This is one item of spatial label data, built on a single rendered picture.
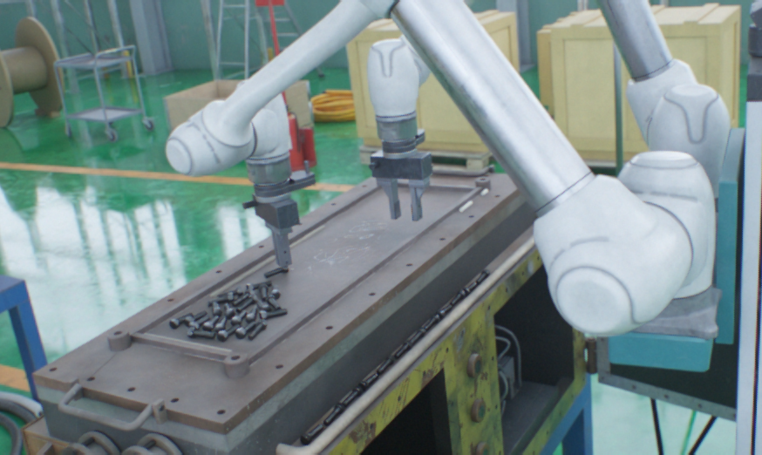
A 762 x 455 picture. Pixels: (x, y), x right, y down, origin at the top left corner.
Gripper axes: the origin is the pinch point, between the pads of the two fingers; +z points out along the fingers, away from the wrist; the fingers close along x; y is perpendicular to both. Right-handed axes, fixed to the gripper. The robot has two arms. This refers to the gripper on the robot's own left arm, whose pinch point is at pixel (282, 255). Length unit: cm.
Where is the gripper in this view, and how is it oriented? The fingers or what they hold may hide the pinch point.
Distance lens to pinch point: 192.7
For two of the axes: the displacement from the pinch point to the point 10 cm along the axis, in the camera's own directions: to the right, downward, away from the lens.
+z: 1.0, 9.4, 3.4
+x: 5.1, 2.4, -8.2
